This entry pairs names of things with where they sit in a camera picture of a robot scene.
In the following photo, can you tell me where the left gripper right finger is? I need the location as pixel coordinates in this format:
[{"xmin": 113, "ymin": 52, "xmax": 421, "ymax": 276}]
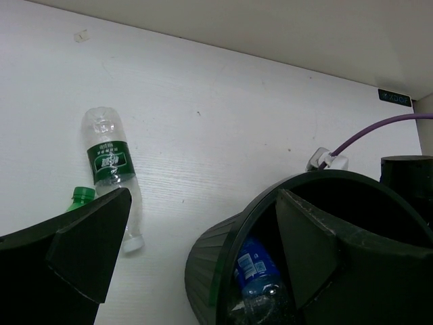
[{"xmin": 276, "ymin": 190, "xmax": 432, "ymax": 324}]

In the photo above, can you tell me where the clear bottle blue label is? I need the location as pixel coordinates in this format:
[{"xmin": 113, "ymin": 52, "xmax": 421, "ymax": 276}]
[{"xmin": 234, "ymin": 236, "xmax": 288, "ymax": 324}]

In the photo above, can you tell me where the green plastic bottle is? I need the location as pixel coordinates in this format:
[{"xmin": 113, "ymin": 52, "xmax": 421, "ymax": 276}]
[{"xmin": 66, "ymin": 186, "xmax": 95, "ymax": 212}]

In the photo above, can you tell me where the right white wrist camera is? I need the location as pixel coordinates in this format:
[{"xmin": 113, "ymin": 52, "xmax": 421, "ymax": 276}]
[{"xmin": 305, "ymin": 147, "xmax": 349, "ymax": 172}]

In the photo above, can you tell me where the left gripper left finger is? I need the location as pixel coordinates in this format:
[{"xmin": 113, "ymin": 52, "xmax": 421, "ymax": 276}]
[{"xmin": 1, "ymin": 188, "xmax": 132, "ymax": 324}]

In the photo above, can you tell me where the clear bottle green label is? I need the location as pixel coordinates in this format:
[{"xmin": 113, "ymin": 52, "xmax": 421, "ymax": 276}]
[{"xmin": 81, "ymin": 106, "xmax": 145, "ymax": 255}]

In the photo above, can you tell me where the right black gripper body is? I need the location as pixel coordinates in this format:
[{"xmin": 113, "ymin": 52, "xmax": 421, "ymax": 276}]
[{"xmin": 380, "ymin": 155, "xmax": 432, "ymax": 223}]

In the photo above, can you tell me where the black plastic waste bin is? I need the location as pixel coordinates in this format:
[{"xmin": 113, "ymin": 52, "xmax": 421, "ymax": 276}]
[{"xmin": 185, "ymin": 170, "xmax": 432, "ymax": 324}]

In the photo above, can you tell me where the right table corner label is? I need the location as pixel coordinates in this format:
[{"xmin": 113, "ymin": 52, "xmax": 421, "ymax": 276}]
[{"xmin": 378, "ymin": 89, "xmax": 412, "ymax": 108}]

